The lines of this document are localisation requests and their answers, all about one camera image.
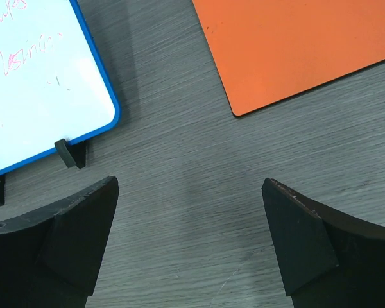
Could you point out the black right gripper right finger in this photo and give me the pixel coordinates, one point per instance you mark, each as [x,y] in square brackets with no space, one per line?
[327,258]

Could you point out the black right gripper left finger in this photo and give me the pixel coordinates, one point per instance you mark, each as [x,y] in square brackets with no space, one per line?
[51,256]

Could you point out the blue framed whiteboard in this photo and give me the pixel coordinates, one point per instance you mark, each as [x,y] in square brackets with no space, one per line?
[53,83]

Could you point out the orange clipboard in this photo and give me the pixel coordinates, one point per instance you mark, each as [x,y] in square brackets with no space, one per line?
[267,51]

